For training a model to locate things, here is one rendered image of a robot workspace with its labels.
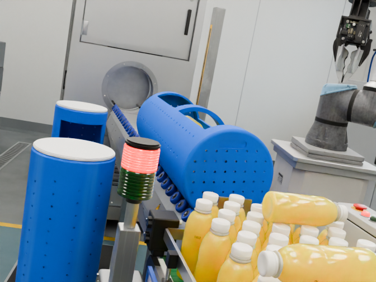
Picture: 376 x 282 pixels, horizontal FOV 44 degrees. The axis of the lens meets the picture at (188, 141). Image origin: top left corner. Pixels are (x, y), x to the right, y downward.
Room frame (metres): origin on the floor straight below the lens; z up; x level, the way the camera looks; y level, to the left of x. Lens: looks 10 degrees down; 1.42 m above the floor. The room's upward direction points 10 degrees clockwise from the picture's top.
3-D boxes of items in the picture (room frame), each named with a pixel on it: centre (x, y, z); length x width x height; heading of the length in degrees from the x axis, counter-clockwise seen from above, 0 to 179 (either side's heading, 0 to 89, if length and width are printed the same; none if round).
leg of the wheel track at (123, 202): (3.24, 0.36, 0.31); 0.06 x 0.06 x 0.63; 17
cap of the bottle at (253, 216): (1.03, -0.18, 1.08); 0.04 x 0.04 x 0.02
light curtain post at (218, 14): (2.80, -0.04, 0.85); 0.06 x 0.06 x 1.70; 17
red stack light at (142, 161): (0.80, 0.08, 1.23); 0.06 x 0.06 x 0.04
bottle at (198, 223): (1.06, -0.06, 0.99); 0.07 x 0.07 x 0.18
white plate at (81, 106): (2.57, 0.61, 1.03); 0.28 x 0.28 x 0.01
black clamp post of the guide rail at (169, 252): (1.00, -0.01, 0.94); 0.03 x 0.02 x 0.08; 17
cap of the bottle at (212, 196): (1.13, -0.08, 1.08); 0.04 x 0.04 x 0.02
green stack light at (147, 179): (0.80, 0.08, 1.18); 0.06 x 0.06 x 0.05
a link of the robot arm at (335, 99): (1.70, -0.50, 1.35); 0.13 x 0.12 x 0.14; 59
